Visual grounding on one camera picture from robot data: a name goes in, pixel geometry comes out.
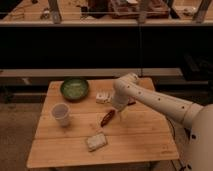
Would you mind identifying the green bowl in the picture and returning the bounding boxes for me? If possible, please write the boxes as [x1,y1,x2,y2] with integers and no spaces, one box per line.
[60,78,89,101]

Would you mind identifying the red pepper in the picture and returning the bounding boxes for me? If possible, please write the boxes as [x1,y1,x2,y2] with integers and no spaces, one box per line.
[100,110,115,127]

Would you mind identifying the wooden table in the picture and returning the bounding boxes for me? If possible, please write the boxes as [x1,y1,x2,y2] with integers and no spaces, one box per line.
[27,79,179,169]

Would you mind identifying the white packet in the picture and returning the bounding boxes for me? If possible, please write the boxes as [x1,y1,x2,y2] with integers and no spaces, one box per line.
[96,92,112,104]

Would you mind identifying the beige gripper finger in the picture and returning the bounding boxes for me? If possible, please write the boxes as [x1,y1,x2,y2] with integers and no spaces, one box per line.
[119,109,127,121]

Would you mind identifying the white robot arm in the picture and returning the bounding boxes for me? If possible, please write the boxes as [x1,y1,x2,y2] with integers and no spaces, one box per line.
[111,73,213,171]

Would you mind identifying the wooden shelf bench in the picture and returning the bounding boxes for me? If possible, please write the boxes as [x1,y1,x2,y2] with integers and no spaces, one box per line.
[0,68,182,78]

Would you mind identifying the translucent plastic cup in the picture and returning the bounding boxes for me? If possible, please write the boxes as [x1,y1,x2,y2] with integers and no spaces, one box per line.
[51,103,70,127]

